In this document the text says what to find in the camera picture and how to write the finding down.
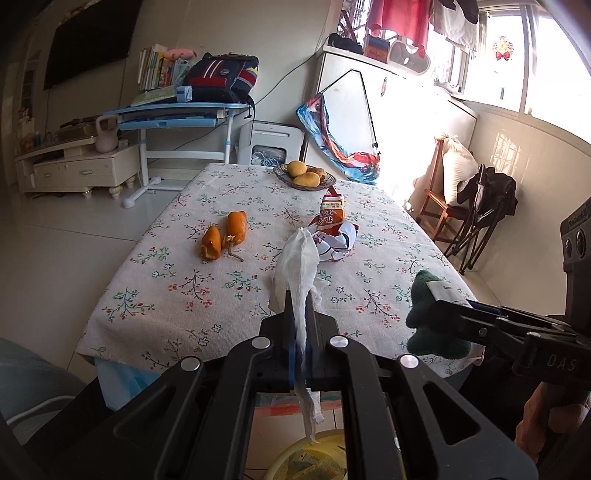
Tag wooden chair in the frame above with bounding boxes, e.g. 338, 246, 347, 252
416, 137, 468, 246

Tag red hanging clothes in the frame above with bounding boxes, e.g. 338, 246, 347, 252
368, 0, 432, 57

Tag white tissue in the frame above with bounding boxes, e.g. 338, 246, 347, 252
270, 228, 325, 444

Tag colourful cartoon bag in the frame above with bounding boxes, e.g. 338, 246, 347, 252
295, 93, 381, 185

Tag floral white tablecloth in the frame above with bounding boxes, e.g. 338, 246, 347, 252
76, 164, 471, 372

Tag white air purifier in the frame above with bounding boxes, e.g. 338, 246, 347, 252
236, 120, 304, 167

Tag white tv cabinet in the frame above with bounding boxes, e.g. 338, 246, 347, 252
15, 138, 140, 199

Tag blue red checkered plastic undercloth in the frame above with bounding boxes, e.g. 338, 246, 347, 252
94, 358, 159, 411

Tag fruit plate with mangoes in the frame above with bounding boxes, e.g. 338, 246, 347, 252
273, 161, 337, 191

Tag right hand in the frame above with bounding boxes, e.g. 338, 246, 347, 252
515, 383, 589, 463

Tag red white snack bag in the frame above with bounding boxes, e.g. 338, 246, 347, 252
308, 186, 359, 262

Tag row of books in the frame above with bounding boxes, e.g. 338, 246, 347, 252
136, 44, 195, 92

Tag yellow plastic trash bin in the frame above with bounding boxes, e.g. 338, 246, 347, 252
264, 429, 348, 480

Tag black wall television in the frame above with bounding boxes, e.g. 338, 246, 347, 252
43, 0, 142, 90

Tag pink kettlebell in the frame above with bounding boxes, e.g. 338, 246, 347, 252
95, 115, 118, 153

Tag dark green wrapper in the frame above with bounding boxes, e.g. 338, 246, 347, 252
406, 270, 472, 360

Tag orange peel piece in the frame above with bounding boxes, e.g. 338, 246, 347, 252
199, 225, 222, 261
222, 211, 249, 249

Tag blue study desk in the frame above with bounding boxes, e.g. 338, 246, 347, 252
106, 102, 256, 209

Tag navy school backpack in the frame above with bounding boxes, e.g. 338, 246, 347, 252
183, 52, 259, 104

